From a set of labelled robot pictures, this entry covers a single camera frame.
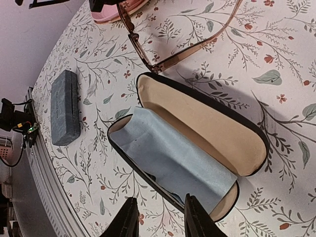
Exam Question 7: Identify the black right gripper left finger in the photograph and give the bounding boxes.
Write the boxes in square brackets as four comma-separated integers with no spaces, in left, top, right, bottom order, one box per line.
[100,197,139,237]

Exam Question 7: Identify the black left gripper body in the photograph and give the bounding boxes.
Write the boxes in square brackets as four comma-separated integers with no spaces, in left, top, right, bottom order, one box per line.
[14,0,124,12]

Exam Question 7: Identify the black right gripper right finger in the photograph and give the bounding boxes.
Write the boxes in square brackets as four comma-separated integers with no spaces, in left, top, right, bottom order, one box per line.
[184,194,221,237]

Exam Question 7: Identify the brown sunglasses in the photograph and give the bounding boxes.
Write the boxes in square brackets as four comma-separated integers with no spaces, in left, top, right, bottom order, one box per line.
[116,0,245,74]

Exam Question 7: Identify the light blue cloth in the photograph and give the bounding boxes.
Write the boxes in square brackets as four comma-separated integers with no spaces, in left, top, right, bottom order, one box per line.
[108,107,239,220]

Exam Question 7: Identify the black glasses case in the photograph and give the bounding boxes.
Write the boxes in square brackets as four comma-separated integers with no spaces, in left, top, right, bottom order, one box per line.
[107,71,269,223]

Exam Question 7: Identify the grey case green lining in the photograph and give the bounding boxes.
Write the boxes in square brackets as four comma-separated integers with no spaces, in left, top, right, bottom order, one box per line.
[50,70,80,146]

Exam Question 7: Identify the pink plate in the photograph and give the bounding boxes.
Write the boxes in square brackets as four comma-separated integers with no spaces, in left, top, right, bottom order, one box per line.
[91,0,149,24]

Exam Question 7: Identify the pink perforated basket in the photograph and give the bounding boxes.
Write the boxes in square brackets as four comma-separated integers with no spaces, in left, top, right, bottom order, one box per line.
[0,136,15,167]

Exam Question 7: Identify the front aluminium rail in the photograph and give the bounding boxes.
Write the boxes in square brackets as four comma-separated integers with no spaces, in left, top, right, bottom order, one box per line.
[23,88,89,237]

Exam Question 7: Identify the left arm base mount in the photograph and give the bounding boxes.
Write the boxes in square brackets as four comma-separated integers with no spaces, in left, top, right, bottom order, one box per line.
[0,97,40,168]

